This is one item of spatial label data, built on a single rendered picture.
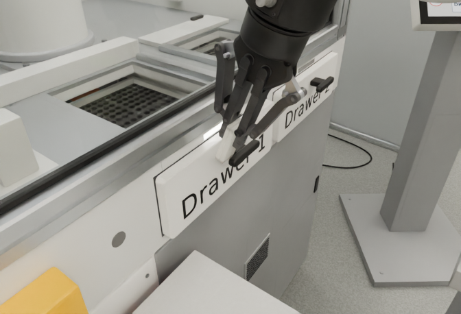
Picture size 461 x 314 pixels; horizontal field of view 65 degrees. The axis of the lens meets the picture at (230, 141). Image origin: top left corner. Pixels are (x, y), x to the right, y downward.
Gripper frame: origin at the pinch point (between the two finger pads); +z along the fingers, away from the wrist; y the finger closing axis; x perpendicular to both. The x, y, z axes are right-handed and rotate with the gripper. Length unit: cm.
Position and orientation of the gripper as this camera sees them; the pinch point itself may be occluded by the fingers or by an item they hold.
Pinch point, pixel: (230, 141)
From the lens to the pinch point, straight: 52.6
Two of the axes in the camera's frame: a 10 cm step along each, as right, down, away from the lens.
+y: 7.7, 5.8, -2.7
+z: -2.8, 6.8, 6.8
